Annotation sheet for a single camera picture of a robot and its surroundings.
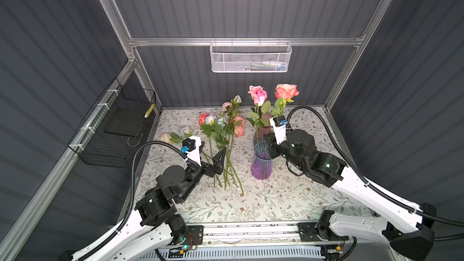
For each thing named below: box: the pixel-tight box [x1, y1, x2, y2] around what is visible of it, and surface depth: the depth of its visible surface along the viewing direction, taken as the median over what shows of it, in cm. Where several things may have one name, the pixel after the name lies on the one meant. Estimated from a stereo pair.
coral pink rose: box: [271, 83, 300, 116], surface depth 67 cm
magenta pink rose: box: [245, 85, 272, 142], surface depth 67 cm
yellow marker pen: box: [144, 103, 156, 119], surface depth 84 cm
